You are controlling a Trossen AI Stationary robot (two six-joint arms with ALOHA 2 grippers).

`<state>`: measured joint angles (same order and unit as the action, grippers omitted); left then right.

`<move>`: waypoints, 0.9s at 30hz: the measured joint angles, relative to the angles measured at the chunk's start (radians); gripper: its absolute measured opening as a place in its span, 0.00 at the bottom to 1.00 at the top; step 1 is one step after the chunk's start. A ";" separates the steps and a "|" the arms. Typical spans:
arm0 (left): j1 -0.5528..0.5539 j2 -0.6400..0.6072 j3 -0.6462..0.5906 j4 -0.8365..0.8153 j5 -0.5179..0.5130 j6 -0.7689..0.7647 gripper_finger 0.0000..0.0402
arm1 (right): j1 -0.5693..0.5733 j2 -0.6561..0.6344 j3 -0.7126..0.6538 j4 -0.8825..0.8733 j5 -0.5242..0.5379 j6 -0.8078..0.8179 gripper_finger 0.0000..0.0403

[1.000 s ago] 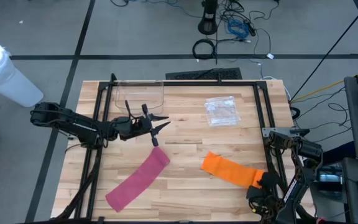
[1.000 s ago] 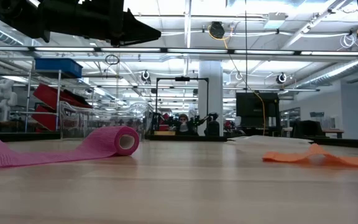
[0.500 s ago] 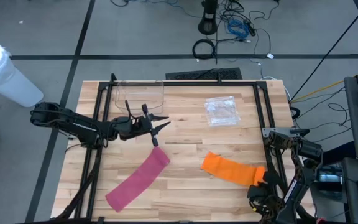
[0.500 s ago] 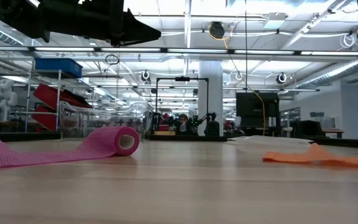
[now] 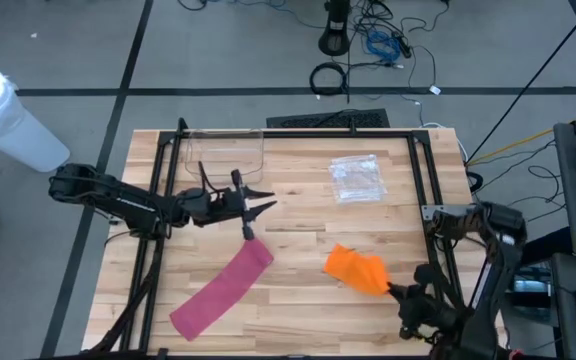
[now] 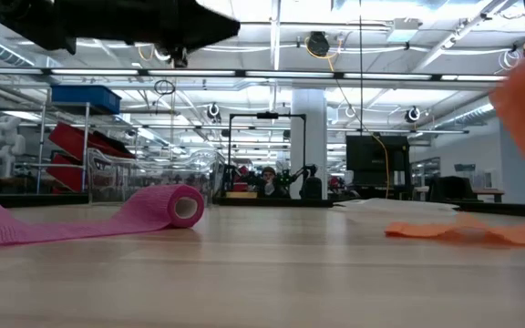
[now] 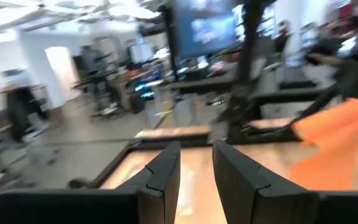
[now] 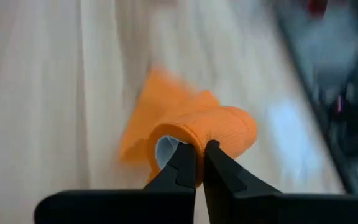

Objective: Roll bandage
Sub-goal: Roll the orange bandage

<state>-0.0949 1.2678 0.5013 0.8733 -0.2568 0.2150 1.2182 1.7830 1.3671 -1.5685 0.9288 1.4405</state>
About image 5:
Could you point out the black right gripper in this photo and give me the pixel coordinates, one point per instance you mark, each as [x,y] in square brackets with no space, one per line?
[428,310]

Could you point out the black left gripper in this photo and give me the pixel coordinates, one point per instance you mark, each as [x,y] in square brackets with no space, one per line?
[218,207]

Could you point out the orange elastic bandage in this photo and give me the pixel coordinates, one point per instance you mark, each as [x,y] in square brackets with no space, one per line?
[355,270]

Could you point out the clear plastic container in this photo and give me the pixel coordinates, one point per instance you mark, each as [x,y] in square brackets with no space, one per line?
[223,150]

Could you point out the pink elastic bandage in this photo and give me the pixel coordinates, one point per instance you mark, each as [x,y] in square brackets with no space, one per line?
[223,290]

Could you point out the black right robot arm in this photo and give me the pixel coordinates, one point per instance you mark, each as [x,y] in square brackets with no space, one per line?
[498,280]

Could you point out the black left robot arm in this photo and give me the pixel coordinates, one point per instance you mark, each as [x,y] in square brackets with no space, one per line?
[118,200]

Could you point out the black floor mat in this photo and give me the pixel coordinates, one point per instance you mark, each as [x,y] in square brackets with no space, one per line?
[328,120]

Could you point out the black slanted pole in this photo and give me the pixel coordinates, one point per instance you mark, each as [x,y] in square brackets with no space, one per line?
[533,81]

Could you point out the white trash bin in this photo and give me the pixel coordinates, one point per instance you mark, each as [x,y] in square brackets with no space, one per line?
[8,120]

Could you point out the black metal table frame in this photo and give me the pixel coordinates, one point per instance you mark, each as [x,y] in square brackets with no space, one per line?
[293,134]

